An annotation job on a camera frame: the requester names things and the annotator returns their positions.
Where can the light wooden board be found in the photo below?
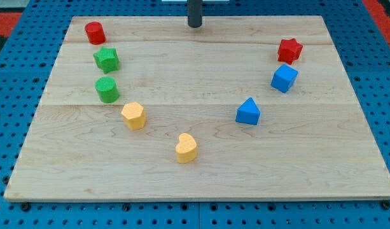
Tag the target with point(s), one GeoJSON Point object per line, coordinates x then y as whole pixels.
{"type": "Point", "coordinates": [311, 143]}

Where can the blue cube block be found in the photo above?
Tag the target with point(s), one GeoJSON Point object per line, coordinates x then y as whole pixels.
{"type": "Point", "coordinates": [284, 78]}

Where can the yellow heart block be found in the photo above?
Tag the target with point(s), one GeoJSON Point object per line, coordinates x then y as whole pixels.
{"type": "Point", "coordinates": [186, 149]}

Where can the blue triangle block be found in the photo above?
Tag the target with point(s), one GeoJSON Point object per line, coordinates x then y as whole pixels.
{"type": "Point", "coordinates": [248, 112]}

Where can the yellow hexagon block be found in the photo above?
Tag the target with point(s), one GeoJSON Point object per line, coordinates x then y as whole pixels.
{"type": "Point", "coordinates": [134, 115]}

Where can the green cylinder block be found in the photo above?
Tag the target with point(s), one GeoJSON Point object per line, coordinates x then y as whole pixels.
{"type": "Point", "coordinates": [107, 89]}

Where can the green star block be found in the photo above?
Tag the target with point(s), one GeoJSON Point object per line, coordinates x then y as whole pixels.
{"type": "Point", "coordinates": [107, 59]}

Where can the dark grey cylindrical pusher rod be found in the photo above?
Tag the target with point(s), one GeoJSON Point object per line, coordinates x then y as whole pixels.
{"type": "Point", "coordinates": [194, 13]}

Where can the red star block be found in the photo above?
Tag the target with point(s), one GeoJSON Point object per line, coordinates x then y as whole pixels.
{"type": "Point", "coordinates": [289, 50]}

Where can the red cylinder block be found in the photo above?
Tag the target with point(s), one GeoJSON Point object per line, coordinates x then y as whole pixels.
{"type": "Point", "coordinates": [95, 33]}

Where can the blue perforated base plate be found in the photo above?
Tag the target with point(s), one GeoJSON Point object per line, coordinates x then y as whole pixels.
{"type": "Point", "coordinates": [31, 33]}

